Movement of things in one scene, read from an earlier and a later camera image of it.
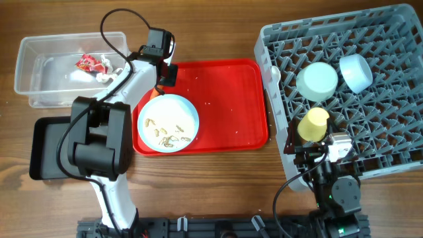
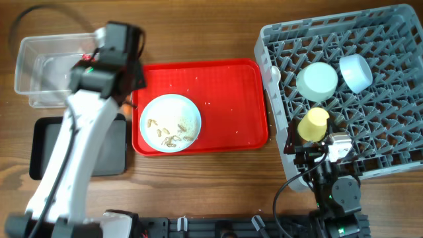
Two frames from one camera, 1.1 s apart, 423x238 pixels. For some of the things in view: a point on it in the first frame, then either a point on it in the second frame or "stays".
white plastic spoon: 275,76 stays
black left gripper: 171,80 -> 139,67
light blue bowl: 357,72 stays
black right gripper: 307,151 stays
